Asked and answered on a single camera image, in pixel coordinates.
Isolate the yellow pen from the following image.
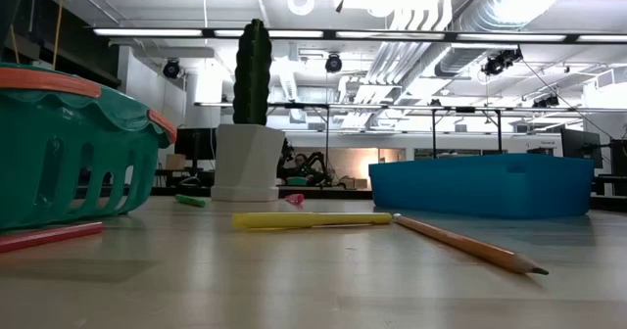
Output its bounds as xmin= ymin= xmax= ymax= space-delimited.
xmin=231 ymin=211 xmax=394 ymax=232

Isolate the green pen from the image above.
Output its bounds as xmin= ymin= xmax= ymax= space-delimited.
xmin=173 ymin=193 xmax=208 ymax=209

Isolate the orange wooden pencil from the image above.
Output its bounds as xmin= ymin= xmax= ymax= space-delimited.
xmin=392 ymin=212 xmax=551 ymax=276

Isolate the green basket with orange handles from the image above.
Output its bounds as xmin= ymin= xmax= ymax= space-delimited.
xmin=0 ymin=63 xmax=178 ymax=232

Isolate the person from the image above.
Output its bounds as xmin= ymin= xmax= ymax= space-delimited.
xmin=291 ymin=152 xmax=317 ymax=179

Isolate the cardboard box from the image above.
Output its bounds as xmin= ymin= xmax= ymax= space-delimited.
xmin=341 ymin=175 xmax=369 ymax=191
xmin=165 ymin=153 xmax=188 ymax=171

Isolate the white hexagonal plant pot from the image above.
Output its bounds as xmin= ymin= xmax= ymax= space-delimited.
xmin=211 ymin=123 xmax=286 ymax=204

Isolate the round black ceiling lamp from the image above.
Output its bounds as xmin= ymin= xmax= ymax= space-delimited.
xmin=324 ymin=53 xmax=344 ymax=74
xmin=162 ymin=58 xmax=182 ymax=80

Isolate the green cactus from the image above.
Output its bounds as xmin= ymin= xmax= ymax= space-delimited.
xmin=231 ymin=18 xmax=273 ymax=126

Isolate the black computer monitor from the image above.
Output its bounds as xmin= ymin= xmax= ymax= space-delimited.
xmin=173 ymin=127 xmax=218 ymax=162
xmin=559 ymin=127 xmax=604 ymax=169

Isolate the overhead light bar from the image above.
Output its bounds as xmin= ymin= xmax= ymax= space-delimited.
xmin=91 ymin=26 xmax=627 ymax=45

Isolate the blue plastic bin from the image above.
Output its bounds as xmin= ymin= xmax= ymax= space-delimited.
xmin=367 ymin=153 xmax=596 ymax=221

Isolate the black track spotlight cluster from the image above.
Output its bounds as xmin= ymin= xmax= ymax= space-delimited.
xmin=532 ymin=93 xmax=560 ymax=109
xmin=480 ymin=47 xmax=524 ymax=77

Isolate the red pencil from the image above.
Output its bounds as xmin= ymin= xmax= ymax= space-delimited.
xmin=0 ymin=221 xmax=105 ymax=255

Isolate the black background frame stand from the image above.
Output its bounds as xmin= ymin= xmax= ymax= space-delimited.
xmin=266 ymin=101 xmax=506 ymax=162

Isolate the white ring light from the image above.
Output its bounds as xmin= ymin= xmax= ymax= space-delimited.
xmin=286 ymin=0 xmax=316 ymax=18

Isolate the silver ventilation duct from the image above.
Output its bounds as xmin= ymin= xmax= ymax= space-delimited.
xmin=433 ymin=0 xmax=569 ymax=78

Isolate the yellow power cable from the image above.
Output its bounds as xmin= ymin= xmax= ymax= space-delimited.
xmin=52 ymin=0 xmax=67 ymax=71

